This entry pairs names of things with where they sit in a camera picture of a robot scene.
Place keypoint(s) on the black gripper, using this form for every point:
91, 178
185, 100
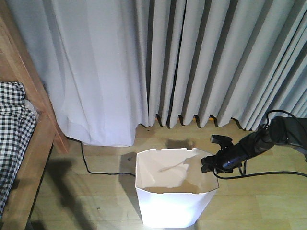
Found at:
229, 157

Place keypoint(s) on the white plastic trash bin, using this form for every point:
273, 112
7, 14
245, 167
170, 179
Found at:
172, 190

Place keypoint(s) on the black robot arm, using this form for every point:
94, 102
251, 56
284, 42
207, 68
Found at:
288, 131

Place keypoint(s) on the white pleated curtain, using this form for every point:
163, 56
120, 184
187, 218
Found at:
110, 65

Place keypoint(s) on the black white checkered bedding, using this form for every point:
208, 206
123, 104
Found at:
17, 123

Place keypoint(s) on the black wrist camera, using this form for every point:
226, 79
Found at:
223, 141

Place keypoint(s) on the wooden bed frame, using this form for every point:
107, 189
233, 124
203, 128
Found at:
16, 66

